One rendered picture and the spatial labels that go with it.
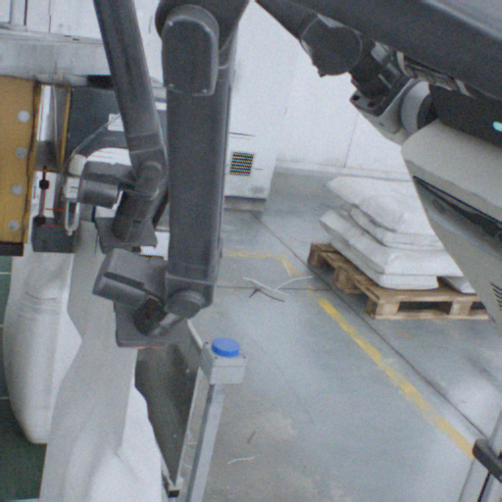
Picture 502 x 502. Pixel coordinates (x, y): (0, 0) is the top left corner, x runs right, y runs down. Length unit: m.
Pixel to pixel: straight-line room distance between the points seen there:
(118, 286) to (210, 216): 0.20
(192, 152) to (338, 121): 5.62
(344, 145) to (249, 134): 1.32
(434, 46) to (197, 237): 0.33
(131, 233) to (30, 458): 0.85
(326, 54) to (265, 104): 4.18
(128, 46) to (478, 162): 0.51
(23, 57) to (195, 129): 0.63
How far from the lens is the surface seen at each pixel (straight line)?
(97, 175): 1.17
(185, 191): 0.70
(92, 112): 1.38
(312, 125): 6.15
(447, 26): 0.55
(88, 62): 1.33
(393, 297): 4.05
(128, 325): 0.98
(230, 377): 1.53
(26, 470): 1.89
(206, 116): 0.62
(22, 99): 1.36
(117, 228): 1.24
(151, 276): 0.87
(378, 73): 1.14
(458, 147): 1.04
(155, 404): 2.11
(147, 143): 1.13
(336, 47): 1.09
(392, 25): 0.55
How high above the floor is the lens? 1.56
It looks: 20 degrees down
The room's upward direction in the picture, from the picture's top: 12 degrees clockwise
